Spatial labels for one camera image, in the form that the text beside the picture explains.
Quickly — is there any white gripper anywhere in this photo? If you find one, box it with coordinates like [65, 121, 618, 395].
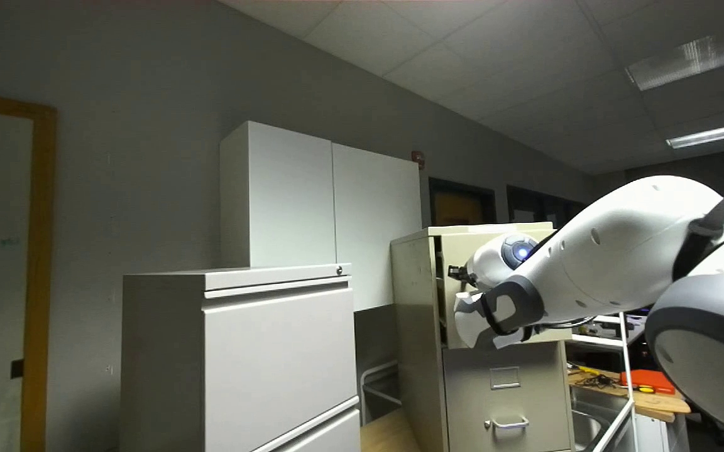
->
[447, 264, 501, 351]

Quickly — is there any beige metal filing cabinet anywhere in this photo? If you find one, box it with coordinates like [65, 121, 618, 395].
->
[389, 218, 579, 452]

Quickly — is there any beige lower cabinet drawer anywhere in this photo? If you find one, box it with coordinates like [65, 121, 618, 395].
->
[442, 338, 579, 452]

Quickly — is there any tall white storage cabinet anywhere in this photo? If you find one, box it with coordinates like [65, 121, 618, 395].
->
[220, 119, 425, 315]

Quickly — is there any grey lateral file cabinet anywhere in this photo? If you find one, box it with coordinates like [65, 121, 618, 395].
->
[119, 262, 364, 452]

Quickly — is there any dark framed doorway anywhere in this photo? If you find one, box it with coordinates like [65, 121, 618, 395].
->
[427, 175, 499, 228]

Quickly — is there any dark framed window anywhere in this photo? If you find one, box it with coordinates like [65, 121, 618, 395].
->
[505, 184, 588, 230]

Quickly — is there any orange tool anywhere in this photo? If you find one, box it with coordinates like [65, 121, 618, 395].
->
[623, 367, 680, 396]

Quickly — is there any wooden workbench with tools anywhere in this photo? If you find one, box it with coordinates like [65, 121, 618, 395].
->
[567, 360, 694, 452]

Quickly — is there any narrow ceiling light strip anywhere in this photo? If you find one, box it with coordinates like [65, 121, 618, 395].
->
[665, 116, 724, 153]

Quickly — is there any large ceiling light panel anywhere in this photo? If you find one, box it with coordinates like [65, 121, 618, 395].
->
[623, 12, 724, 92]

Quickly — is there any silver lower drawer handle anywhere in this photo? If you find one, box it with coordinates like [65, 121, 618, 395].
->
[484, 411, 533, 443]

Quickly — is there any white metal frame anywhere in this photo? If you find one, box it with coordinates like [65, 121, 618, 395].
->
[568, 308, 643, 452]

